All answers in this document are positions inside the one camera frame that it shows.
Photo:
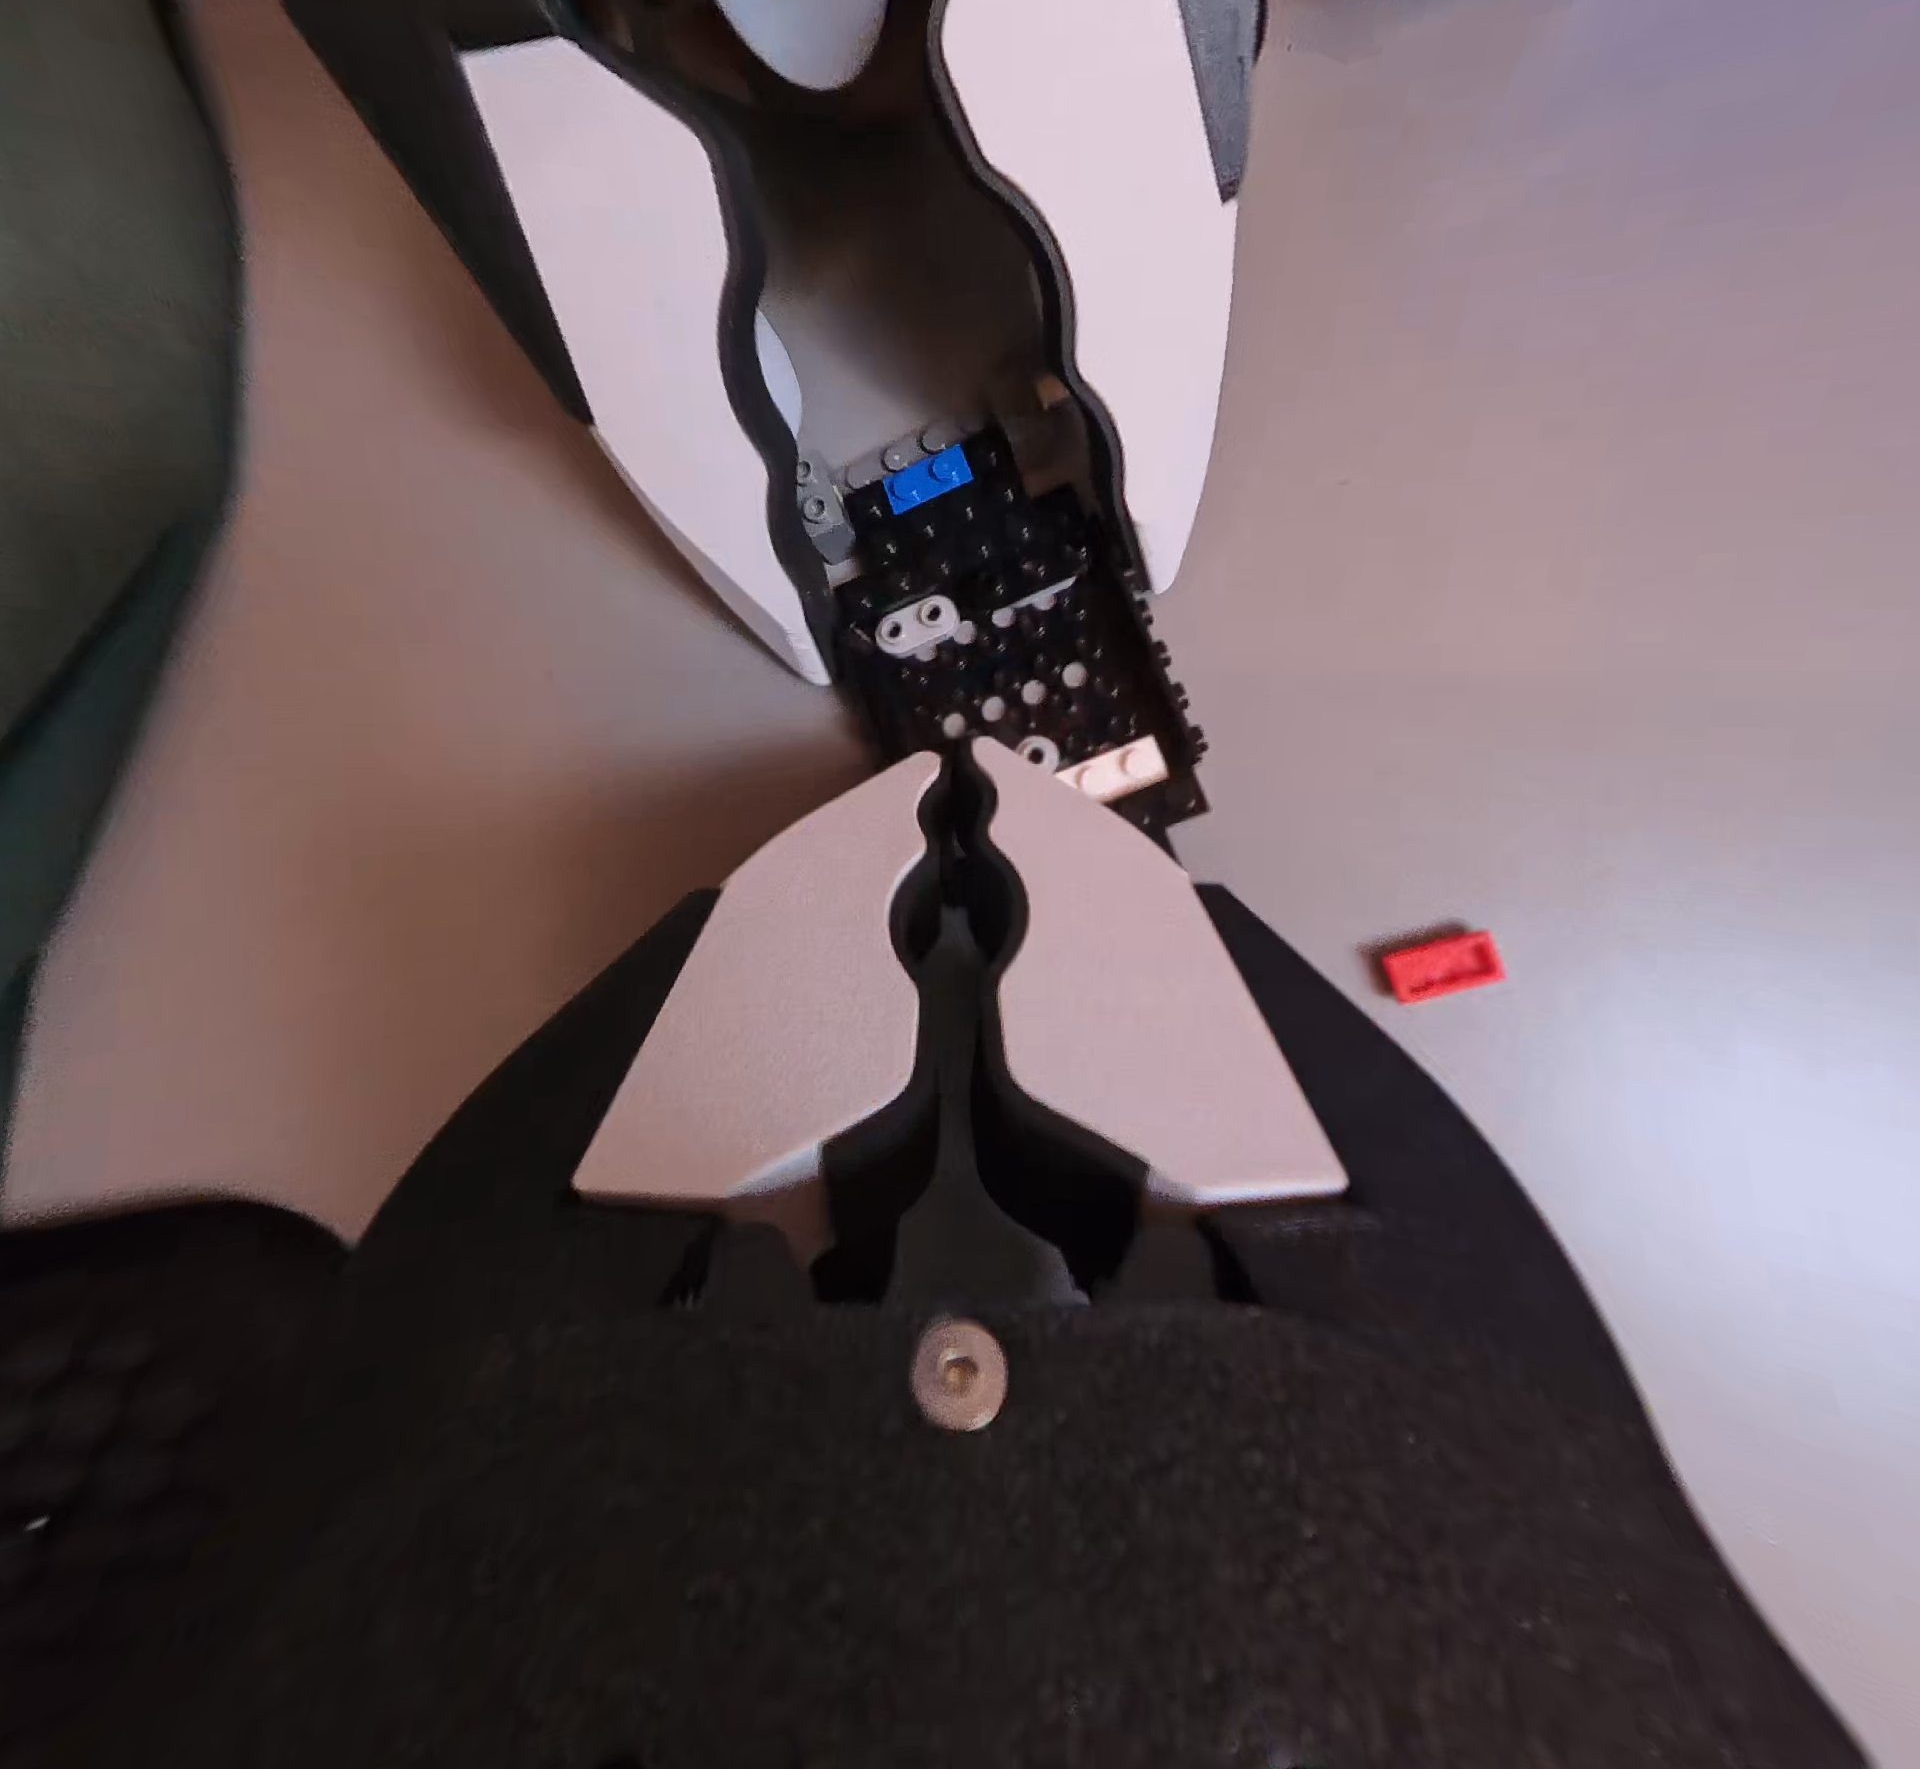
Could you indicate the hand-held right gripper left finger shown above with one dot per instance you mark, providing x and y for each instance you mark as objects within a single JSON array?
[{"x": 751, "y": 1050}]

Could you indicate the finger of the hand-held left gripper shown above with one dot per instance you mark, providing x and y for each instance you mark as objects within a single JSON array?
[
  {"x": 1112, "y": 149},
  {"x": 617, "y": 269}
]

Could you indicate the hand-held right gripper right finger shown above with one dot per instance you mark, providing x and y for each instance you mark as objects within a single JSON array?
[{"x": 1157, "y": 1050}]

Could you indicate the black lego car chassis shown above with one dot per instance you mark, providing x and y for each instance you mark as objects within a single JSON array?
[{"x": 1005, "y": 645}]

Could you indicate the small red lego piece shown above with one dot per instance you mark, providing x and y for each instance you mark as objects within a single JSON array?
[{"x": 1442, "y": 967}]

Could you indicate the person's torso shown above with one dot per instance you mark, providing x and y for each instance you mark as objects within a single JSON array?
[{"x": 91, "y": 301}]

